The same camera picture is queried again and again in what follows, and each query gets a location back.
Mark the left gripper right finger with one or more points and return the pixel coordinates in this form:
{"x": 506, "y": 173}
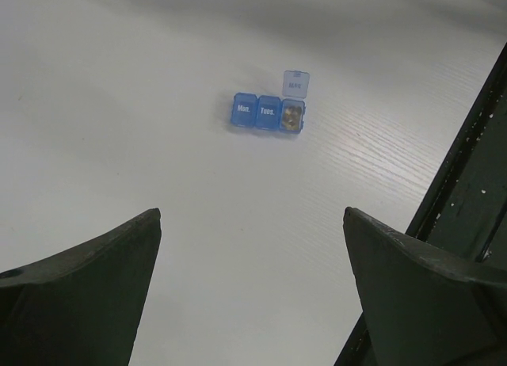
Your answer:
{"x": 423, "y": 305}

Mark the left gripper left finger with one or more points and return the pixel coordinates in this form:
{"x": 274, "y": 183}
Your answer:
{"x": 82, "y": 306}

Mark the blue pill organizer box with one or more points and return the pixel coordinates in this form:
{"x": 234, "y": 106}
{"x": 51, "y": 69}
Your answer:
{"x": 272, "y": 113}

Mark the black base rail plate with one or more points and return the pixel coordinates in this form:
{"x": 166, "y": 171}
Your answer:
{"x": 464, "y": 210}

